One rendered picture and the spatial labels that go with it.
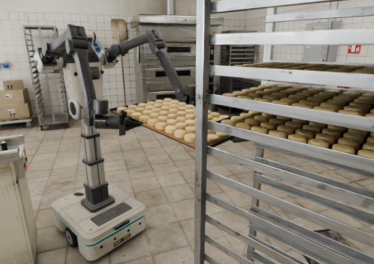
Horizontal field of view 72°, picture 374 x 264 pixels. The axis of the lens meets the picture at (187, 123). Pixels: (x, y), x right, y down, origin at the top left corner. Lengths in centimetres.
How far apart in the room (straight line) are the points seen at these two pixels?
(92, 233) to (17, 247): 45
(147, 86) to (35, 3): 257
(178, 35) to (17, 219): 401
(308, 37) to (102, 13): 539
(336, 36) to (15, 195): 180
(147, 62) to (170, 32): 68
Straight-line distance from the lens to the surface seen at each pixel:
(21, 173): 191
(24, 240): 209
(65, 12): 590
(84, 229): 207
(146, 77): 492
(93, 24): 587
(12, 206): 196
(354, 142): 81
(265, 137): 76
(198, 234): 105
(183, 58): 503
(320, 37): 68
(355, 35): 66
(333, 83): 67
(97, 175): 213
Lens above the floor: 148
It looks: 17 degrees down
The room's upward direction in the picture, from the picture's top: straight up
